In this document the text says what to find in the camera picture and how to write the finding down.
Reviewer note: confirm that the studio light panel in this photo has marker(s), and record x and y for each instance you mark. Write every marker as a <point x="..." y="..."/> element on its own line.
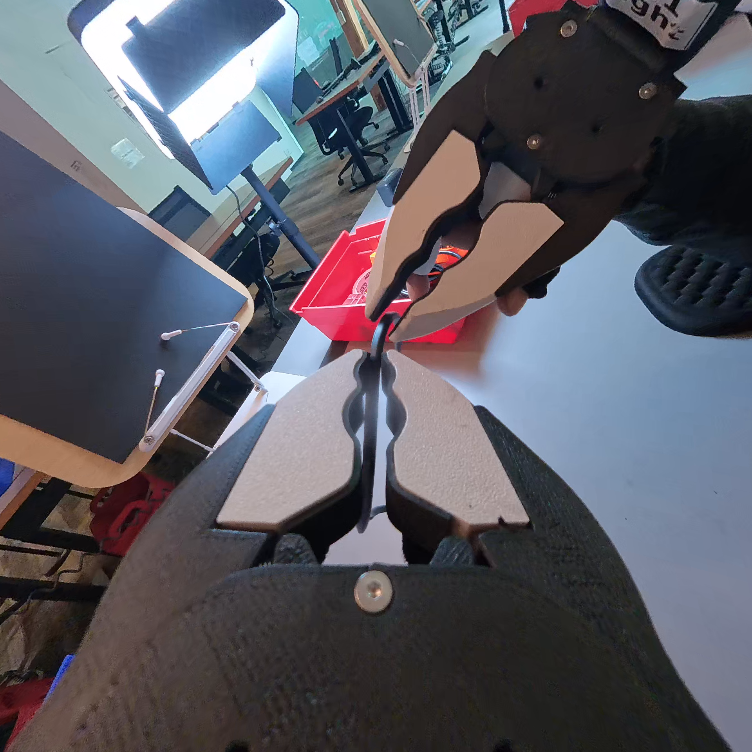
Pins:
<point x="205" y="35"/>

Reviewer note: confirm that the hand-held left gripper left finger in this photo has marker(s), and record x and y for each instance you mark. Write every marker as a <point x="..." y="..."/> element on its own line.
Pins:
<point x="294" y="446"/>

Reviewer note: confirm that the round tape spool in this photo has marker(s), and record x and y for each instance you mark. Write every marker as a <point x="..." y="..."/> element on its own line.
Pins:
<point x="361" y="288"/>

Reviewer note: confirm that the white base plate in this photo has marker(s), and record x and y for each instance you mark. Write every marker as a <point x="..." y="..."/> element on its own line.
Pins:
<point x="282" y="382"/>

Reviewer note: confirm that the person's right hand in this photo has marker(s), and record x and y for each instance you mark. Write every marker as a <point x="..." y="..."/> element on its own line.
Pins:
<point x="511" y="302"/>

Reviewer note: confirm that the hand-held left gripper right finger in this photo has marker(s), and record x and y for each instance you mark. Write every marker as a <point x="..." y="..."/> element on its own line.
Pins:
<point x="452" y="452"/>

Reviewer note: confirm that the red container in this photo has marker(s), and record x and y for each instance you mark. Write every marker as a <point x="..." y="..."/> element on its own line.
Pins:
<point x="523" y="15"/>

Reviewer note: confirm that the person's right forearm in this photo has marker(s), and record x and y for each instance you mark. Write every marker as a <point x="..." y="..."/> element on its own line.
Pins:
<point x="705" y="170"/>

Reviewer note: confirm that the black light stand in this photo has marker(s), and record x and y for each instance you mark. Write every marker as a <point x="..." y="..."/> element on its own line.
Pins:
<point x="276" y="217"/>

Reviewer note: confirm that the red plastic bin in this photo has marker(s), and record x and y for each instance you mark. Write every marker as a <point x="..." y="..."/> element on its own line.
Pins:
<point x="329" y="317"/>

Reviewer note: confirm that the black board wooden edge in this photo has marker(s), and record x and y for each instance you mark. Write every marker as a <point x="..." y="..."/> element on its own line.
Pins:
<point x="399" y="23"/>

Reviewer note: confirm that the orange box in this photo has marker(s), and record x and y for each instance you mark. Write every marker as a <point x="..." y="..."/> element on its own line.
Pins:
<point x="455" y="257"/>

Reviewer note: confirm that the white wall notice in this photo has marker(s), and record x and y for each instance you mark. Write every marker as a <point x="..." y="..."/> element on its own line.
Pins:
<point x="127" y="153"/>

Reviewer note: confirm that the dark cabinet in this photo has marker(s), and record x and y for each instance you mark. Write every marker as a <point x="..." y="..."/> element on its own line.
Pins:
<point x="176" y="211"/>

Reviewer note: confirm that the wooden side desk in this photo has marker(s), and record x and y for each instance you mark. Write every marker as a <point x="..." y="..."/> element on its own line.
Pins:
<point x="17" y="493"/>

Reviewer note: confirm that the grey box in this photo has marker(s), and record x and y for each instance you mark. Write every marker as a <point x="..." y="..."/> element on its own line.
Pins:
<point x="389" y="188"/>

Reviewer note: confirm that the blue plastic bin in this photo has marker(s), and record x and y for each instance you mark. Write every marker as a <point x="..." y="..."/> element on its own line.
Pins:
<point x="63" y="675"/>

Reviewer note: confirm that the black divider panel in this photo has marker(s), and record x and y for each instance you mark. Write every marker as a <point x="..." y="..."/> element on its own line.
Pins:
<point x="106" y="305"/>

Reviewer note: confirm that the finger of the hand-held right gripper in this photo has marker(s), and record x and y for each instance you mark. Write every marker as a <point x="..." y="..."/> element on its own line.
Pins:
<point x="429" y="188"/>
<point x="499" y="252"/>

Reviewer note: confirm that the black mesh cushion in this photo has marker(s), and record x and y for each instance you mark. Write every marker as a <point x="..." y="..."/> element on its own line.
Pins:
<point x="693" y="288"/>

